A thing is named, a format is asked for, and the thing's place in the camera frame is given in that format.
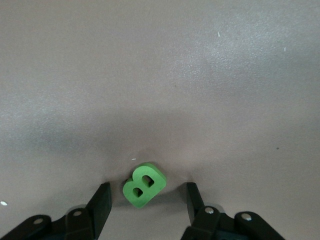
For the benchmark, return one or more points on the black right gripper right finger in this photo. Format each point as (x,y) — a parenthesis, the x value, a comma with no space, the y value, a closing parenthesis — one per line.
(197,215)

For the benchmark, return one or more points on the green letter B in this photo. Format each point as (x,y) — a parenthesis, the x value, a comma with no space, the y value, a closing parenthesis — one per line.
(151,193)

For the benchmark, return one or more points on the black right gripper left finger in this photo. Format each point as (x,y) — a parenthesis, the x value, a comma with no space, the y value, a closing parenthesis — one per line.
(100,207)

